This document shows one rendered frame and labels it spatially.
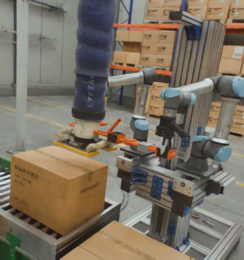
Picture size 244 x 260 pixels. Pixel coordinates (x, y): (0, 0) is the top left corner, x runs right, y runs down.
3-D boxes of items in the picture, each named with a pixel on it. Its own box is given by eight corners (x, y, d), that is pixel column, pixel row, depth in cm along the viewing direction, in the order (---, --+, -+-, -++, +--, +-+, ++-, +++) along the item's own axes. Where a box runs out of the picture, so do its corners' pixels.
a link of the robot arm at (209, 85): (215, 72, 193) (158, 86, 170) (229, 73, 185) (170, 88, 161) (214, 89, 197) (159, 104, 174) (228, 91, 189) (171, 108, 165)
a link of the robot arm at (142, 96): (131, 133, 232) (143, 66, 220) (127, 129, 246) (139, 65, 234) (145, 135, 234) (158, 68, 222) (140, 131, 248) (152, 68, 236)
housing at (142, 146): (136, 150, 167) (137, 142, 166) (142, 148, 172) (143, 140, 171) (146, 153, 163) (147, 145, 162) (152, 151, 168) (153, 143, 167)
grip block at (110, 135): (105, 141, 178) (106, 132, 176) (114, 139, 186) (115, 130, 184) (116, 144, 173) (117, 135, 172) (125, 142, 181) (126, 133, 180)
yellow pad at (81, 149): (51, 143, 193) (52, 136, 192) (63, 141, 201) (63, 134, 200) (89, 157, 174) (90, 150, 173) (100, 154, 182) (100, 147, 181)
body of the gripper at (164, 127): (161, 134, 165) (164, 114, 162) (174, 137, 160) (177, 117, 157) (154, 136, 158) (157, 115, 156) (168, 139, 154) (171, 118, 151)
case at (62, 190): (8, 204, 220) (10, 154, 211) (50, 188, 253) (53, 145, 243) (65, 237, 188) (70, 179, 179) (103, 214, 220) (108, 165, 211)
